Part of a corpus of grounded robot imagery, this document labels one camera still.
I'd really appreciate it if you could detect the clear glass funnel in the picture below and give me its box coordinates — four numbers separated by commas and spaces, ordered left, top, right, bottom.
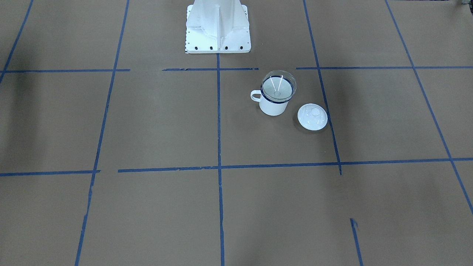
260, 70, 297, 104

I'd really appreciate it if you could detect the white mug lid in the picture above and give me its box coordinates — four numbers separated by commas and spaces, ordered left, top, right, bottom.
297, 104, 328, 131

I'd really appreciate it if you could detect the white enamel mug blue rim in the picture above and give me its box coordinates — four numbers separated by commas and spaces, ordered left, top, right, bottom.
250, 89, 289, 116

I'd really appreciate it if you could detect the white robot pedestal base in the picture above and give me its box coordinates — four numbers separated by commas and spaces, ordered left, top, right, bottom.
185, 0, 252, 54

